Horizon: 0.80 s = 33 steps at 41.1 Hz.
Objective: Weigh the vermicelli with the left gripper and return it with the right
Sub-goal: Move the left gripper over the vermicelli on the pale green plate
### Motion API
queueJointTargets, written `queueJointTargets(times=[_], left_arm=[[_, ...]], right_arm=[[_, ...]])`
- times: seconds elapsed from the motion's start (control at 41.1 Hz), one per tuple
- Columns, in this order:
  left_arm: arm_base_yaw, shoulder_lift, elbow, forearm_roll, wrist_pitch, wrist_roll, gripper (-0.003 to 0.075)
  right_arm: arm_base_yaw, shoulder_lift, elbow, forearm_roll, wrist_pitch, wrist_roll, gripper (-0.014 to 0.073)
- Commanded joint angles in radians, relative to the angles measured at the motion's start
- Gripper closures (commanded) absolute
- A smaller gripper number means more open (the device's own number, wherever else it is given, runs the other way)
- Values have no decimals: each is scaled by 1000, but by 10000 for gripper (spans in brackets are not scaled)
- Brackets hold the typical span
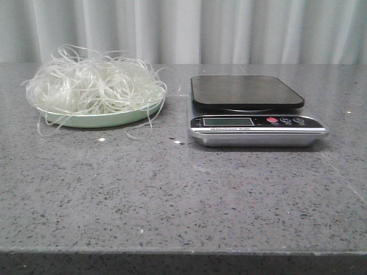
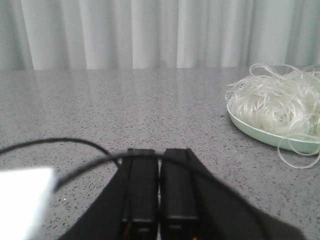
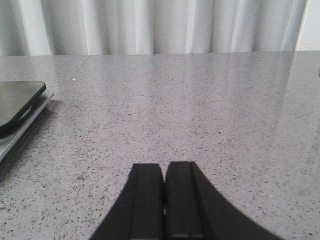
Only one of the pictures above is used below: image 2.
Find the translucent white vermicelli bundle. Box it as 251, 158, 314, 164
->
225, 63, 320, 169

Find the white blurred label tag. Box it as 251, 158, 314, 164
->
0, 167, 56, 240

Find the white pleated curtain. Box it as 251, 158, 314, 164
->
0, 0, 320, 70

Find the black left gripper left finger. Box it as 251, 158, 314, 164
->
120, 157, 158, 240

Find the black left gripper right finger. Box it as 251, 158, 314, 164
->
160, 161, 199, 240

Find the thin black cable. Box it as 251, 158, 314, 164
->
0, 138, 253, 208

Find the light green plastic plate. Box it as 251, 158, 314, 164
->
226, 104, 320, 155

